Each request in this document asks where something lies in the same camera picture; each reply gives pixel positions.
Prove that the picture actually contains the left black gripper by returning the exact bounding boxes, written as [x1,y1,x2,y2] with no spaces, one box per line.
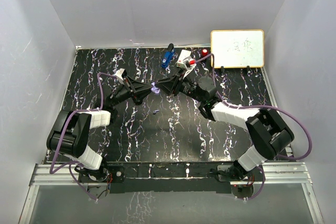
[110,77,154,108]

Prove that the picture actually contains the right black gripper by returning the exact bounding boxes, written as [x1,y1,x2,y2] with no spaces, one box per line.
[156,68,205,103]

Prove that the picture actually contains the purple earbud charging case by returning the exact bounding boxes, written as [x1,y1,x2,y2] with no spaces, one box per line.
[151,82,160,94]

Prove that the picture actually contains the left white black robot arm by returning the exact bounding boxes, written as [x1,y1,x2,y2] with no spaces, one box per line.
[46,76,160,182]

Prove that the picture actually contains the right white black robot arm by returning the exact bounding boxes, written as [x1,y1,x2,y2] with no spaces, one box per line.
[156,74,294,180]

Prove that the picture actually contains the blue stapler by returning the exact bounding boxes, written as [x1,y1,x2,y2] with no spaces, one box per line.
[161,43,175,69]

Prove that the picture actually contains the white small box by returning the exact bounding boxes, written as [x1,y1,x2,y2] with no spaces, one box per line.
[176,49,191,69]

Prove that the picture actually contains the red emergency button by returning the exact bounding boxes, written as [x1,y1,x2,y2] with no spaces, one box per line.
[201,48,209,58]

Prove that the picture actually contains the black front base bar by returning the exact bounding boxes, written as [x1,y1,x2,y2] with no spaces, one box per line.
[104,161,266,195]

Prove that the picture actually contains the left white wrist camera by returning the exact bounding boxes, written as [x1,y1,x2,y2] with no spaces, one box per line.
[113,68,127,84]

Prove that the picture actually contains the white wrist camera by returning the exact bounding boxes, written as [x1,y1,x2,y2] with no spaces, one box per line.
[113,68,127,84]
[181,55,196,78]

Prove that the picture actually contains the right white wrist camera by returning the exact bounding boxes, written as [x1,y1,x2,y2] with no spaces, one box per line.
[181,55,196,78]

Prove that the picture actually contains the white board yellow frame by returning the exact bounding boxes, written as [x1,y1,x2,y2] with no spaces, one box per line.
[211,29,265,69]

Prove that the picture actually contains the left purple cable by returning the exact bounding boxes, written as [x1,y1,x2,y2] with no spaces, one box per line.
[49,72,118,174]

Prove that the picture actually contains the aluminium frame rail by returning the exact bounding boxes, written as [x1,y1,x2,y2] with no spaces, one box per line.
[29,162,312,186]

